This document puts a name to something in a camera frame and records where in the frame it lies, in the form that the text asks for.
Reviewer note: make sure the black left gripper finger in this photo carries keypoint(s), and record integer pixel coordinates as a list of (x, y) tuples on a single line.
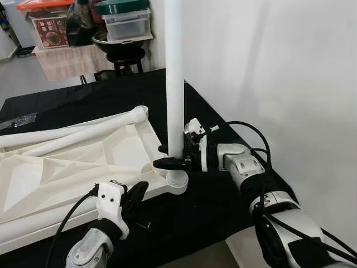
[(139, 191)]

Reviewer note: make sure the white plastic children table top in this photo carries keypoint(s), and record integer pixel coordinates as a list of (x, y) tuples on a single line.
[(72, 178)]

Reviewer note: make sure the black tablecloth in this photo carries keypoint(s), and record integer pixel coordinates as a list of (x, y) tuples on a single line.
[(83, 92)]

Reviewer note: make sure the beige table cover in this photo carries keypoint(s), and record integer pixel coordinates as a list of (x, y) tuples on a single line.
[(67, 64)]

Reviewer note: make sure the dark green plastic lid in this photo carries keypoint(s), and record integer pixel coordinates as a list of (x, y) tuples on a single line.
[(120, 6)]

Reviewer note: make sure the black bag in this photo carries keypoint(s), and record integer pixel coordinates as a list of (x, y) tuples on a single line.
[(81, 25)]

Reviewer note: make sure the red print carton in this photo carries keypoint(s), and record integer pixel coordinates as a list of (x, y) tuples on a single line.
[(50, 33)]

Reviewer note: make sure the small black floor object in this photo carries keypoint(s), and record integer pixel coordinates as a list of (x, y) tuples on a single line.
[(25, 52)]

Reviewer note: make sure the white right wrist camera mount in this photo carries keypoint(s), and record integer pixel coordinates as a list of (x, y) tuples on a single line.
[(195, 127)]

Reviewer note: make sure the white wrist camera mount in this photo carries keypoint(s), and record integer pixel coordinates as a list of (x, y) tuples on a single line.
[(110, 204), (195, 127)]

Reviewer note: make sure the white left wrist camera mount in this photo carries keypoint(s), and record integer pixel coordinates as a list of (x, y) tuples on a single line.
[(110, 204)]

